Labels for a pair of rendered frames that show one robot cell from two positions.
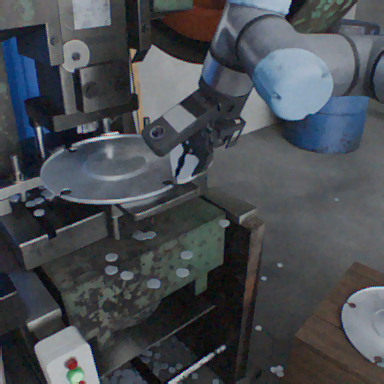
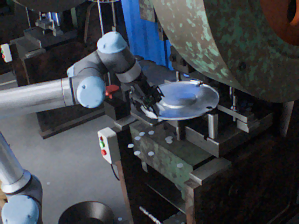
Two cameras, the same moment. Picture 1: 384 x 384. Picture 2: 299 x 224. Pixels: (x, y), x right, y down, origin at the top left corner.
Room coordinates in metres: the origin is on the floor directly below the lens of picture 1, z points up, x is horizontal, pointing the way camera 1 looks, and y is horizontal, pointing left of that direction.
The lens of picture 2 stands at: (0.76, -1.13, 1.44)
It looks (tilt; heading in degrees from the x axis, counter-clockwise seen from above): 28 degrees down; 94
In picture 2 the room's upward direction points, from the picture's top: 5 degrees counter-clockwise
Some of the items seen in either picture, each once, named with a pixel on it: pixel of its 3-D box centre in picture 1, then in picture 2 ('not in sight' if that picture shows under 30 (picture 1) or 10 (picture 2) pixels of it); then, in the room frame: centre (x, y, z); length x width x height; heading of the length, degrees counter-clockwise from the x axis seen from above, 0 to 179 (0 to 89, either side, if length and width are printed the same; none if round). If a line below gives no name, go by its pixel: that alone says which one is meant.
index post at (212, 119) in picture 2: not in sight; (212, 123); (0.80, 0.01, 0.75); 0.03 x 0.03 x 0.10; 40
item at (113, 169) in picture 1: (115, 163); (178, 99); (0.69, 0.15, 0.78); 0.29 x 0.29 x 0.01
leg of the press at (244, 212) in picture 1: (155, 206); (276, 170); (1.06, 0.12, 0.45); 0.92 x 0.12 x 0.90; 40
